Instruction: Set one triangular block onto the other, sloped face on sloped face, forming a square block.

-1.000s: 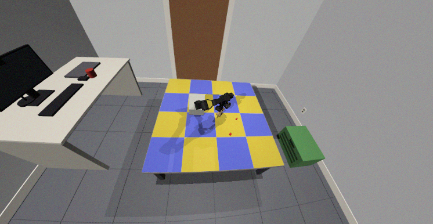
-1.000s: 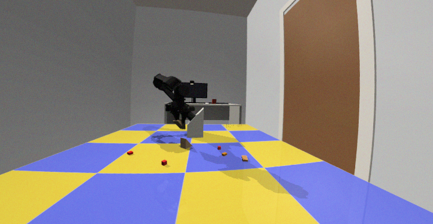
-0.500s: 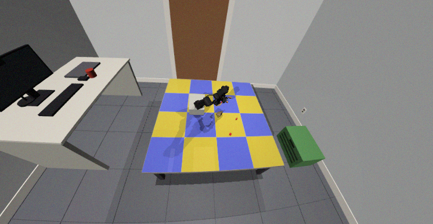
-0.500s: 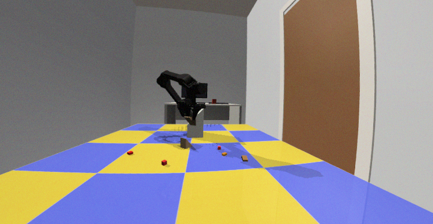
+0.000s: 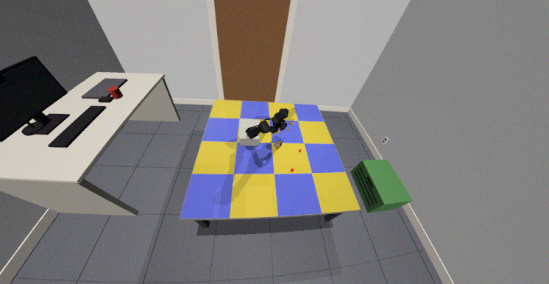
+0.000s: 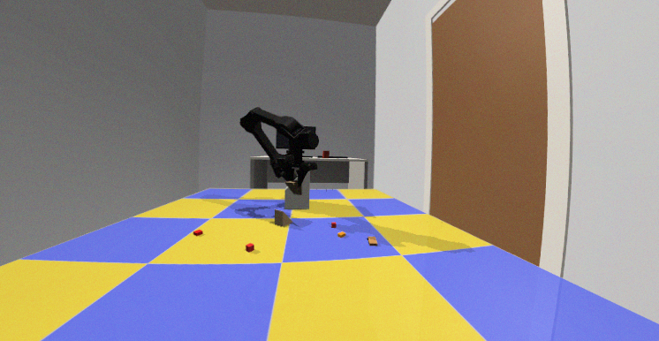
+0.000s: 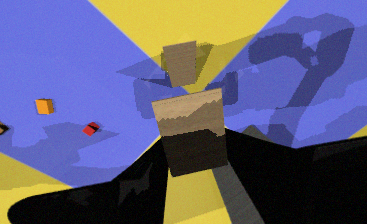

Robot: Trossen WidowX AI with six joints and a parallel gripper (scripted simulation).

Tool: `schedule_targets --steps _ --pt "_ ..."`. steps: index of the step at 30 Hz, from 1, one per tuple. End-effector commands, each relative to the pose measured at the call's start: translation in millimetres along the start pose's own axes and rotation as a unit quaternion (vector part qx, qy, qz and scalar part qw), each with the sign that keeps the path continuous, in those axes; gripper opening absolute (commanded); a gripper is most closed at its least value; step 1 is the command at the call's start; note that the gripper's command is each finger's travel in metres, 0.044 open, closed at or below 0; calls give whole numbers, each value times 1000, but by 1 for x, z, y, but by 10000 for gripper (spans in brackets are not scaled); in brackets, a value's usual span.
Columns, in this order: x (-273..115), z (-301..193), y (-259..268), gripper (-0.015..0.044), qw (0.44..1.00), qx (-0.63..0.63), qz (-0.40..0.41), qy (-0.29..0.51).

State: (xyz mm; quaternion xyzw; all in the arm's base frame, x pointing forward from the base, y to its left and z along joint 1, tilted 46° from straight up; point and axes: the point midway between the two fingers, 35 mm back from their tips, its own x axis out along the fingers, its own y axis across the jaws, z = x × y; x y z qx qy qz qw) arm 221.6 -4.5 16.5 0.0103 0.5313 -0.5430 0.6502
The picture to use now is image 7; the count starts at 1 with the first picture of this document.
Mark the small orange block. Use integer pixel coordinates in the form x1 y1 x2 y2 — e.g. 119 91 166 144
36 99 54 114

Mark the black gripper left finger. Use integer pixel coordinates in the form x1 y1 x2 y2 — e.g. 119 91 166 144
7 138 169 224

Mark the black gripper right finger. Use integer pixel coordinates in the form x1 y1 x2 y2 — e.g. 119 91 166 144
225 128 367 224

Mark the small red block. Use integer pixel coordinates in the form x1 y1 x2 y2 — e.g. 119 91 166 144
83 122 100 136

